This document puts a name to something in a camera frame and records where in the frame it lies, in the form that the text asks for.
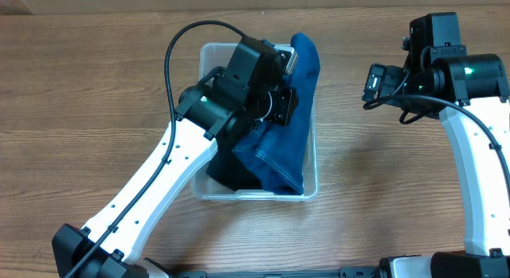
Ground blue denim jeans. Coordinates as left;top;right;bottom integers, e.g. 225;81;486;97
230;33;320;195

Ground clear plastic storage container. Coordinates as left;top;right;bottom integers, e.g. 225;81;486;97
190;42;320;202

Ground black cloth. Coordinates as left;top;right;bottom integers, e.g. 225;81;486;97
206;140;262;191

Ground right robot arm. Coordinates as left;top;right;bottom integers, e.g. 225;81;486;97
363;12;509;277

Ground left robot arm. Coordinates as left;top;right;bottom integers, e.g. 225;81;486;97
52;37;298;278

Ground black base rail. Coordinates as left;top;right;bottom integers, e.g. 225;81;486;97
143;257;379;278

